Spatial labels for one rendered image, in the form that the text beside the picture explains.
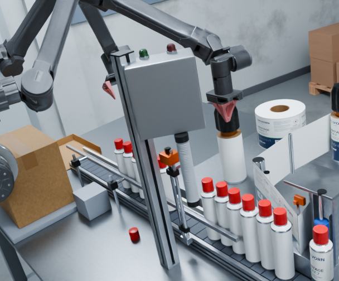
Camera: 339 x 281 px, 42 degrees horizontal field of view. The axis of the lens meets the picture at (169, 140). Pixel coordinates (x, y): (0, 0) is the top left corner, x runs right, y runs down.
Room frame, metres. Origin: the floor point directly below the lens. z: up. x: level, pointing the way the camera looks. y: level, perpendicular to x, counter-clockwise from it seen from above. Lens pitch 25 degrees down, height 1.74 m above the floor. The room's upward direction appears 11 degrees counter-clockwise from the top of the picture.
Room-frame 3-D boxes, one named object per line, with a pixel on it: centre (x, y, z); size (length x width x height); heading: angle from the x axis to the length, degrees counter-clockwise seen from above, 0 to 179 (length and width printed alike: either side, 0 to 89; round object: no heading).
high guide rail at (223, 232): (1.41, 0.17, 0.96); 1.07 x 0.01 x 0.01; 34
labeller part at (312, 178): (0.90, -0.34, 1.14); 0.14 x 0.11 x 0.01; 34
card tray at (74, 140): (2.02, 0.53, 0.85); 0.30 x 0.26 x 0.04; 34
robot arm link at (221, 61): (1.27, -0.20, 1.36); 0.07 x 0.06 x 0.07; 113
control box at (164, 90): (1.06, -0.01, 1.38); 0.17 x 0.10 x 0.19; 89
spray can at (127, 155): (1.47, 0.16, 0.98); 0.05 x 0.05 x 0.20
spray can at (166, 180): (1.30, 0.04, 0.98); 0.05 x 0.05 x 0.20
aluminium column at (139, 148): (1.08, 0.07, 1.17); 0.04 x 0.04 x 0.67; 34
